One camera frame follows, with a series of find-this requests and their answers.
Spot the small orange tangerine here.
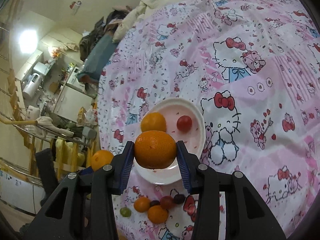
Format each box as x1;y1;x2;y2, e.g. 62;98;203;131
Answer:
91;150;114;172

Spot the dark purple grape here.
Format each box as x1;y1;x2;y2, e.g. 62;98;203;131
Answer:
174;194;185;205

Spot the green grape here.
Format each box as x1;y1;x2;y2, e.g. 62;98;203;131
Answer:
119;206;132;217

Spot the small orange mandarin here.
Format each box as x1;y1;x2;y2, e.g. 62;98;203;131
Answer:
133;197;151;213

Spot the red cherry tomato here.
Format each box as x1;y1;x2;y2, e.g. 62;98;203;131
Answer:
176;115;193;133
160;196;175;210

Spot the large orange mandarin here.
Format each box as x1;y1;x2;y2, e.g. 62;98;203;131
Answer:
135;131;177;170

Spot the medium orange mandarin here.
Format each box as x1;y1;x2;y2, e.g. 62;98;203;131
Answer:
148;205;168;224

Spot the large orange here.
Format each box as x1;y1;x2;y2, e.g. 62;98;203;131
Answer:
140;112;167;132

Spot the yellow wooden rack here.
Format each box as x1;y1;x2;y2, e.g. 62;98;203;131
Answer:
0;119;98;181

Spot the red cherry tomato on plate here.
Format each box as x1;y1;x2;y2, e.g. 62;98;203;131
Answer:
176;115;193;133

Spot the white pink oval plate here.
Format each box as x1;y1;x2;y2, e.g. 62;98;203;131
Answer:
134;98;206;185

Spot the white cabinet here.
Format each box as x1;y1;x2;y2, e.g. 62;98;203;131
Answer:
53;72;93;122

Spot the white kettle appliance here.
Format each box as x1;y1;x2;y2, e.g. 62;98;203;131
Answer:
22;73;42;100

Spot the blue teal pillow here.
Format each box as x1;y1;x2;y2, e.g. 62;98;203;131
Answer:
77;34;118;83

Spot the pink Hello Kitty bedsheet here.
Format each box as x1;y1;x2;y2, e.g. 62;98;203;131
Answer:
98;0;319;236

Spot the pile of dark clothes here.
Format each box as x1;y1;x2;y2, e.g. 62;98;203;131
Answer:
79;5;132;61

